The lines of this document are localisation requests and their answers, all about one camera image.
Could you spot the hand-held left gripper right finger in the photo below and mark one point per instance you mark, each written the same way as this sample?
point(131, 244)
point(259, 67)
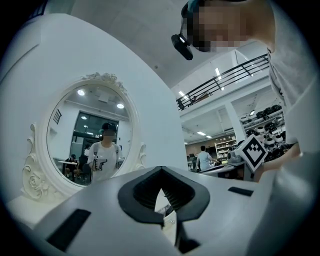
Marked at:
point(225, 212)

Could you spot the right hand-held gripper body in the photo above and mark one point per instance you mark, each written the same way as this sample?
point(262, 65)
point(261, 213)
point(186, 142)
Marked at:
point(253, 152)

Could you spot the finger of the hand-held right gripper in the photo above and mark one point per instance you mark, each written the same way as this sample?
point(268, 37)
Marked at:
point(225, 168)

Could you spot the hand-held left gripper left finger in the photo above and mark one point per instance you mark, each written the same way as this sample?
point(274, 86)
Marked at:
point(100, 212)

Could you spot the person's right forearm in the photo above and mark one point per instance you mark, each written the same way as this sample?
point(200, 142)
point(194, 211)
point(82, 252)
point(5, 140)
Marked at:
point(280, 160)

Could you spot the white storage rack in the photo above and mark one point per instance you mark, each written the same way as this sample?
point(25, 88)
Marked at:
point(265, 125)

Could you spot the black metal railing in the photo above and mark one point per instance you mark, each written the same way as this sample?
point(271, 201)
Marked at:
point(225, 80)

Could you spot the oval white ornate mirror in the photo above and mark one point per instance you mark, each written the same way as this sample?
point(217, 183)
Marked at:
point(41, 150)

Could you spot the person's grey shirt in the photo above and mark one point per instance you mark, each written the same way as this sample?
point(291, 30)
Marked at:
point(297, 75)

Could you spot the person's head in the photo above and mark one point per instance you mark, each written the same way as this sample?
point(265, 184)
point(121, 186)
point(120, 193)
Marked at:
point(232, 25)

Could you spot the black head-mounted camera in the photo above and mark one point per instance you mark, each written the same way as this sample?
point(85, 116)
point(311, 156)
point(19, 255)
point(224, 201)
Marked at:
point(182, 46)

